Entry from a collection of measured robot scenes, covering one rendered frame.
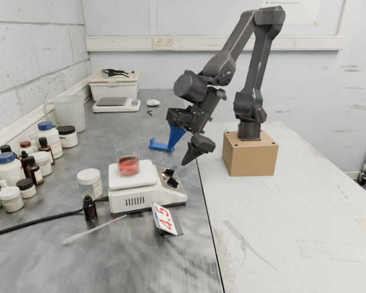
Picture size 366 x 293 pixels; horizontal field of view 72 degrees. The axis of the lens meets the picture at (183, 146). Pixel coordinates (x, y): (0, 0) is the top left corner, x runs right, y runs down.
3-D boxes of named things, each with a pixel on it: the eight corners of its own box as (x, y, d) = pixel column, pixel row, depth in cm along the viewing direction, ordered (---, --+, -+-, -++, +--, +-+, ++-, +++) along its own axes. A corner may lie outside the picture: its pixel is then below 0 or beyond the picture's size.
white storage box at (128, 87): (140, 89, 198) (139, 70, 192) (139, 101, 165) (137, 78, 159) (100, 90, 195) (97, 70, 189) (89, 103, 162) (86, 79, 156)
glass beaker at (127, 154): (117, 168, 70) (114, 140, 66) (140, 166, 71) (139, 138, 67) (116, 182, 64) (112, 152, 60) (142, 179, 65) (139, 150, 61)
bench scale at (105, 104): (138, 112, 145) (137, 104, 142) (92, 113, 143) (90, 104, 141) (141, 103, 162) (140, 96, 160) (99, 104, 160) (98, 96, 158)
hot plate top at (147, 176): (151, 161, 75) (150, 158, 74) (158, 183, 64) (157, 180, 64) (108, 167, 72) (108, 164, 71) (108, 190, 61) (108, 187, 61)
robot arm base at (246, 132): (256, 134, 87) (258, 117, 85) (261, 140, 81) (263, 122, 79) (236, 134, 88) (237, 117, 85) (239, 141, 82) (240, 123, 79)
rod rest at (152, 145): (174, 148, 101) (174, 139, 100) (171, 152, 98) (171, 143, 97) (152, 144, 105) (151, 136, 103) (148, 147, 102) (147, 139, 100)
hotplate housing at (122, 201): (176, 179, 80) (176, 157, 77) (187, 205, 69) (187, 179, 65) (103, 190, 75) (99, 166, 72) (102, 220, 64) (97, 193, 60)
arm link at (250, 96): (266, 11, 78) (254, 4, 73) (288, 9, 72) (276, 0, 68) (241, 115, 84) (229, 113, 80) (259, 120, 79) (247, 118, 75)
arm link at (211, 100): (219, 88, 72) (198, 74, 65) (233, 95, 68) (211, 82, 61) (207, 109, 73) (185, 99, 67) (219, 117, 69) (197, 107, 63)
